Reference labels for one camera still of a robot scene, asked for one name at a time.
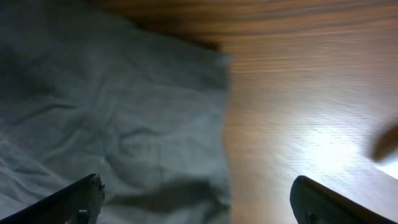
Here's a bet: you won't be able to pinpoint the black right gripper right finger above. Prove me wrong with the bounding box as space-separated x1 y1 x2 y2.
290 175 395 224

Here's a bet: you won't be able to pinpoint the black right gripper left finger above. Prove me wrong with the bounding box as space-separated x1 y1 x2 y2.
1 174 105 224

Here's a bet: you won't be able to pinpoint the grey shorts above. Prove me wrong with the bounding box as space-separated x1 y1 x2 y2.
1 1 231 223

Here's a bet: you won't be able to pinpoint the white shirt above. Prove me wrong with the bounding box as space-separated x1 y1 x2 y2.
376 154 398 179

